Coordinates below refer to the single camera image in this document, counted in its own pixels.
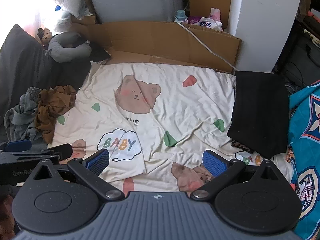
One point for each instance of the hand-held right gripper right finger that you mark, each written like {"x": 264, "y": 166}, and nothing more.
{"x": 213, "y": 166}

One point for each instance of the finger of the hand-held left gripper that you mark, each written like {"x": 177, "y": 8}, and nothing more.
{"x": 17, "y": 145}
{"x": 50, "y": 153}

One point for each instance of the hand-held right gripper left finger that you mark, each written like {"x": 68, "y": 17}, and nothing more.
{"x": 98, "y": 163}

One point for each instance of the black pants with bear-print stripe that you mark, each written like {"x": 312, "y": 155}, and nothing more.
{"x": 260, "y": 110}

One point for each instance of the grey pants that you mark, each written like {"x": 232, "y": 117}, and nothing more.
{"x": 17, "y": 120}

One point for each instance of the leopard print garment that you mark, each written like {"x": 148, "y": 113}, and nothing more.
{"x": 240, "y": 147}

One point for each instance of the brown garment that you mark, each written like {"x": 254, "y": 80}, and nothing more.
{"x": 52, "y": 110}

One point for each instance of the cream bear print bed sheet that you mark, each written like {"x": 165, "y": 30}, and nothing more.
{"x": 175, "y": 105}

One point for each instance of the dark grey pillow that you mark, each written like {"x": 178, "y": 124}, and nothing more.
{"x": 20, "y": 62}

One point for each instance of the blue patterned blanket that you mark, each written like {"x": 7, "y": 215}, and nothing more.
{"x": 305, "y": 135}

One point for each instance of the grey neck pillow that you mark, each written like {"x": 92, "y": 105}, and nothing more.
{"x": 57, "y": 52}

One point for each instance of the black cloth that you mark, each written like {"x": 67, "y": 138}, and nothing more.
{"x": 100, "y": 52}

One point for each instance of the small plush doll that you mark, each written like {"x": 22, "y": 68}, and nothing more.
{"x": 46, "y": 36}

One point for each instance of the pale blue cloth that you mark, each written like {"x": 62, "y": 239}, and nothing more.
{"x": 62, "y": 20}

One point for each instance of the brown cardboard sheet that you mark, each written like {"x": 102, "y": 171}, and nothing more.
{"x": 150, "y": 40}

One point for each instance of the black bag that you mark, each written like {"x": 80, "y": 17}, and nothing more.
{"x": 300, "y": 60}

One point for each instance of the small cardboard box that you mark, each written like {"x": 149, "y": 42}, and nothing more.
{"x": 85, "y": 20}

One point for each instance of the white purple detergent bag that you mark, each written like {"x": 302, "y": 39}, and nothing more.
{"x": 202, "y": 22}

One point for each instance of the blue bottle cap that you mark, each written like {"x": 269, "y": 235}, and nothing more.
{"x": 180, "y": 15}

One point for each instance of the grey wrapped panel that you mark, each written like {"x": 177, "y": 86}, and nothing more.
{"x": 137, "y": 0}

